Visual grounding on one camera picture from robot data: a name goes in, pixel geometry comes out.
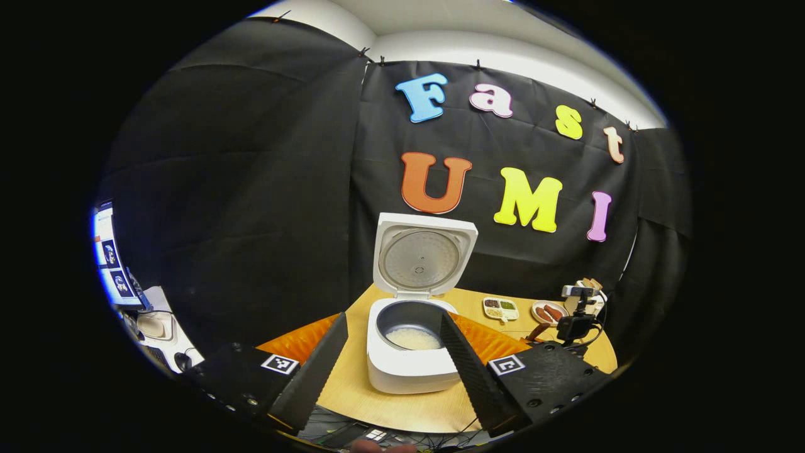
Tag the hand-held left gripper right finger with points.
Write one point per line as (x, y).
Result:
(471, 371)

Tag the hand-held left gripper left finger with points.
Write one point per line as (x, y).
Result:
(321, 371)

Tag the white rice cooker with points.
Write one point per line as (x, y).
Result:
(409, 371)

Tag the white rice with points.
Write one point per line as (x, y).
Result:
(413, 340)

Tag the white toaster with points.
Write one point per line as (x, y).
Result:
(602, 302)

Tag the white round plate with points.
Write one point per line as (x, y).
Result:
(534, 308)

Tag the white divided grain dish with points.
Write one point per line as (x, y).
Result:
(500, 308)

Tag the white side desk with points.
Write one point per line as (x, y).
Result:
(188, 343)

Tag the black computer mouse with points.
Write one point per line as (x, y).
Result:
(183, 362)

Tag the black backdrop cloth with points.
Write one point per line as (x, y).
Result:
(251, 189)

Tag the computer monitor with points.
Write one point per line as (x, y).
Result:
(113, 264)

